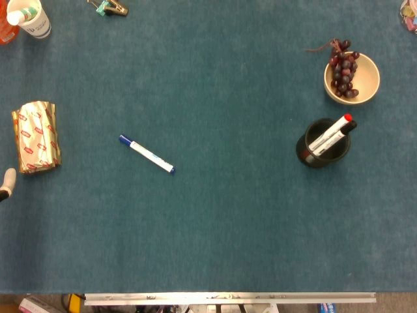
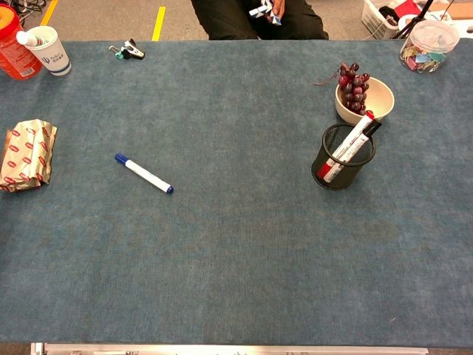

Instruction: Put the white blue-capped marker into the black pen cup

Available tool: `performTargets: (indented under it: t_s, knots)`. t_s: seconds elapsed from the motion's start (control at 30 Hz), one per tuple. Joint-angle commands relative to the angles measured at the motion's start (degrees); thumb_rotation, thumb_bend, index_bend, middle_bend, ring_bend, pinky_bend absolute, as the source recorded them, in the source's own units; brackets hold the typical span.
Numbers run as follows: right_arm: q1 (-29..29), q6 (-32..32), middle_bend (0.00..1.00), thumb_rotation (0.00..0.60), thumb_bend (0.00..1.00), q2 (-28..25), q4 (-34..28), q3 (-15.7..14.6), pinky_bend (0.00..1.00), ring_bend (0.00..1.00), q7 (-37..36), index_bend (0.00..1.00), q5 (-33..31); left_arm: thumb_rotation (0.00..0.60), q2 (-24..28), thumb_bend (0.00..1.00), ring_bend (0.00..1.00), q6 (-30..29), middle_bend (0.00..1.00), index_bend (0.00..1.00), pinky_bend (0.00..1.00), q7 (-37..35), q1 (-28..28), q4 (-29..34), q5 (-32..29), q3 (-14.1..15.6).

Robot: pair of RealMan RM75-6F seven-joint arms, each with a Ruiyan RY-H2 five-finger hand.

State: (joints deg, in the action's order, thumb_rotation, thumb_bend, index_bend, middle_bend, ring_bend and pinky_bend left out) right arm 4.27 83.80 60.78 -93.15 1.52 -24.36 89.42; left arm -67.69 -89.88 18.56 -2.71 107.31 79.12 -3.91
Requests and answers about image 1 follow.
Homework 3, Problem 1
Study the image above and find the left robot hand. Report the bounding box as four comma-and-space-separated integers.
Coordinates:
0, 168, 17, 203

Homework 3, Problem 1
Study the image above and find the blue whiteboard marker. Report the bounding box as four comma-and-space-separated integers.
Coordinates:
119, 134, 177, 176

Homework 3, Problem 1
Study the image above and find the black mesh pen holder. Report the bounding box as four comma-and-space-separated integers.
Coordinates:
295, 117, 352, 169

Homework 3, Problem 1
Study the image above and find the red whiteboard marker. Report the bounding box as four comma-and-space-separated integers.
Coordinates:
308, 113, 354, 153

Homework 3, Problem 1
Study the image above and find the gold foil wrapped package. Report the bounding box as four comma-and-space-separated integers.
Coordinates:
11, 101, 63, 175

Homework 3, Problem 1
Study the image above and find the pink box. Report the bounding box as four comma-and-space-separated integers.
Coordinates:
18, 295, 55, 313

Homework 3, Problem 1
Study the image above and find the yellow object under table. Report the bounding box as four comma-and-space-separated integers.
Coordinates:
66, 293, 85, 313

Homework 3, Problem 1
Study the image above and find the orange bottle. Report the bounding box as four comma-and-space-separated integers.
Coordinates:
0, 0, 20, 46

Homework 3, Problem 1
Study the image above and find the white paper cup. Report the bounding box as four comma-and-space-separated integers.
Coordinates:
6, 0, 52, 39

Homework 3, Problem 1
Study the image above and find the white green tube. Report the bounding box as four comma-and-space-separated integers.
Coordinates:
7, 5, 39, 26

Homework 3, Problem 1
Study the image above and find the green binder clip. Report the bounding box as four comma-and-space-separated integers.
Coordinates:
87, 0, 113, 16

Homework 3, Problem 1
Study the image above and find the blue felt table mat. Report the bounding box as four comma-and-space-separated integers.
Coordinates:
0, 0, 417, 295

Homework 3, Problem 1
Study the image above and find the dark binder clip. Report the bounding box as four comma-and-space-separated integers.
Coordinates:
104, 0, 129, 17

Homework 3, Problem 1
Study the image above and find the purple grape bunch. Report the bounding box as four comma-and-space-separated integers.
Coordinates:
305, 38, 361, 100

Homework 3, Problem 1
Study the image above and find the beige bowl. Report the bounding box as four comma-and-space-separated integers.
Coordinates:
323, 51, 381, 106

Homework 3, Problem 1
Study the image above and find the clear jar of binder clips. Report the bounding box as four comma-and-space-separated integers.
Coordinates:
399, 0, 417, 35

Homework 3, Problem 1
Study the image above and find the aluminium table edge rail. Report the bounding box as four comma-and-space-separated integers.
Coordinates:
83, 292, 377, 306

